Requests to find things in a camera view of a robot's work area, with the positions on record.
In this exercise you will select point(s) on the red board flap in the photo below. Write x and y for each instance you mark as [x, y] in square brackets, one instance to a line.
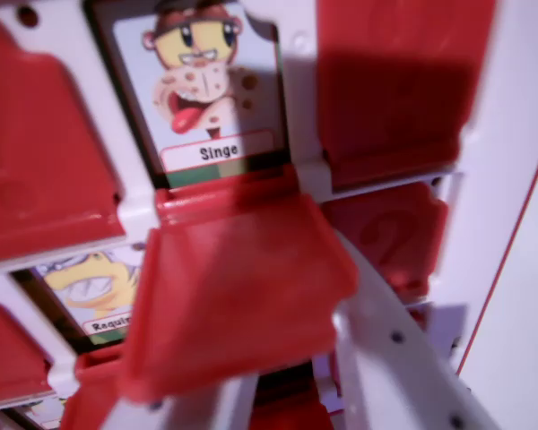
[237, 291]

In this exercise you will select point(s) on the shark picture card Requin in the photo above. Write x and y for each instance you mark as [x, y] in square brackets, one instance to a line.
[85, 291]

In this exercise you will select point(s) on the red and white game board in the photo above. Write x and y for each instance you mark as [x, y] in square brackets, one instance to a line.
[45, 157]

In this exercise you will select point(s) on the monkey picture card Singe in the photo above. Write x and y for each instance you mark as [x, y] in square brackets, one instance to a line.
[197, 89]

